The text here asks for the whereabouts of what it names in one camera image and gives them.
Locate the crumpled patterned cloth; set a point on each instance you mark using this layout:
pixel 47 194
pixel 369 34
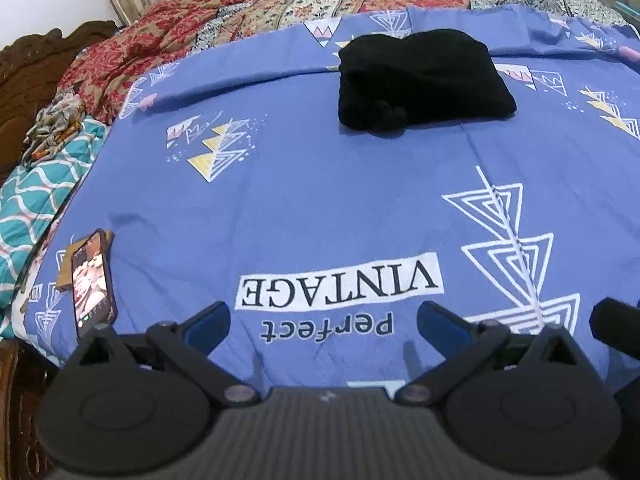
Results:
pixel 55 125

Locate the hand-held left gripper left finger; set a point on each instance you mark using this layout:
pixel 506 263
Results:
pixel 207 322

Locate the teal wave-pattern quilt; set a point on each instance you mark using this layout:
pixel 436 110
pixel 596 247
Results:
pixel 35 200

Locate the carved wooden bed frame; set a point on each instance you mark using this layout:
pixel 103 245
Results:
pixel 30 65

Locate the black smartphone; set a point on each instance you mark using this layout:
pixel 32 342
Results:
pixel 91 285

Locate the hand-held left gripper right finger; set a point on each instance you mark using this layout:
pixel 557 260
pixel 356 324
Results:
pixel 440 322

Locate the blue printed bed sheet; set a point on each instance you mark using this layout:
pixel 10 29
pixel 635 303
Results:
pixel 325 210

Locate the red floral patchwork blanket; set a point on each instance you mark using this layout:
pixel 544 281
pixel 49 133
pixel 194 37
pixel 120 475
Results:
pixel 300 0

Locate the brown card piece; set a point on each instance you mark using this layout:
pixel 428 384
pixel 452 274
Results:
pixel 64 265

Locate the black pants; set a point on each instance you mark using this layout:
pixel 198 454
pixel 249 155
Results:
pixel 425 80

